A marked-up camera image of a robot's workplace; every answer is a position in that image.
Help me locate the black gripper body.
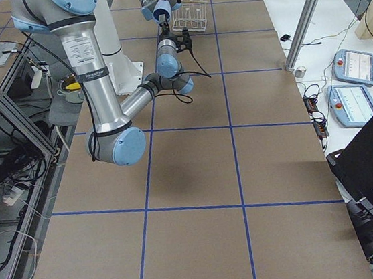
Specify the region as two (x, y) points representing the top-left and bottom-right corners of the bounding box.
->
(159, 21), (172, 41)

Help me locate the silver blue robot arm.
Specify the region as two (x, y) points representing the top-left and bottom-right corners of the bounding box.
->
(10, 0), (194, 166)

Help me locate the pot with yellow item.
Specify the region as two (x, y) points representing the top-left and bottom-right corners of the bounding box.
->
(56, 75), (84, 104)

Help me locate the small black device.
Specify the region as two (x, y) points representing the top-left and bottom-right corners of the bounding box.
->
(279, 35), (290, 41)

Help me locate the small metal cylinder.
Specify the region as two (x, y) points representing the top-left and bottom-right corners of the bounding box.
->
(294, 66), (307, 78)

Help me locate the black orange usb hub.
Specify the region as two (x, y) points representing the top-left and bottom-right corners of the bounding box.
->
(313, 119), (329, 140)
(303, 96), (319, 114)

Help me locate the black orange usb hub lower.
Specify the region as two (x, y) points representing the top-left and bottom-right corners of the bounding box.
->
(313, 119), (329, 140)

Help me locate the upper teach pendant tablet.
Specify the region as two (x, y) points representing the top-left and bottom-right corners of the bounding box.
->
(333, 49), (373, 86)

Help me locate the teach pendant tablet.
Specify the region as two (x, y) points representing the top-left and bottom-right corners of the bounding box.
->
(327, 84), (373, 128)
(333, 49), (373, 86)

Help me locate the lower teach pendant tablet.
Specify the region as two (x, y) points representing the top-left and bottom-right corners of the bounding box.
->
(327, 84), (373, 128)

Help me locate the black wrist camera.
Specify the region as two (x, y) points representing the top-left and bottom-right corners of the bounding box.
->
(175, 28), (192, 53)

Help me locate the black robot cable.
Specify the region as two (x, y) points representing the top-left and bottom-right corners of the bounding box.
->
(150, 22), (215, 107)

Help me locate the white camera stand pillar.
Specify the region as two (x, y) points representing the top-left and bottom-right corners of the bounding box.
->
(94, 0), (144, 95)

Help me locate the aluminium frame post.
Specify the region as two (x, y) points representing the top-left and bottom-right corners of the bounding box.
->
(285, 0), (318, 72)

